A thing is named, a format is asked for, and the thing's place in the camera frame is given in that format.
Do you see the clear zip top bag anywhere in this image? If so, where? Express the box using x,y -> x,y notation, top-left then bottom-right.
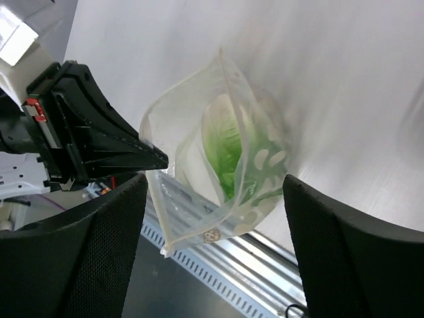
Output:
139,52 -> 289,257

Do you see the green lettuce leaf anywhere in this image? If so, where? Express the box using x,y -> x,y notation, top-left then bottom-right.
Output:
201,94 -> 287,206

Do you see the grey slotted cable duct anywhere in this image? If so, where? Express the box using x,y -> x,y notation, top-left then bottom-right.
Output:
140,221 -> 307,318

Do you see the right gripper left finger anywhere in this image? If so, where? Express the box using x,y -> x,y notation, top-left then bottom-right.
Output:
1,174 -> 148,317

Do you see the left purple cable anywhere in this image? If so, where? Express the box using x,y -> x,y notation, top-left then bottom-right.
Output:
29,195 -> 70,213

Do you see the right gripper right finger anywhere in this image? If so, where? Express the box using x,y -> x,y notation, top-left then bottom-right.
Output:
283,175 -> 423,317

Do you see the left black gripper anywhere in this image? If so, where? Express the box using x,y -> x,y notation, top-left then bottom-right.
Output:
1,61 -> 168,191

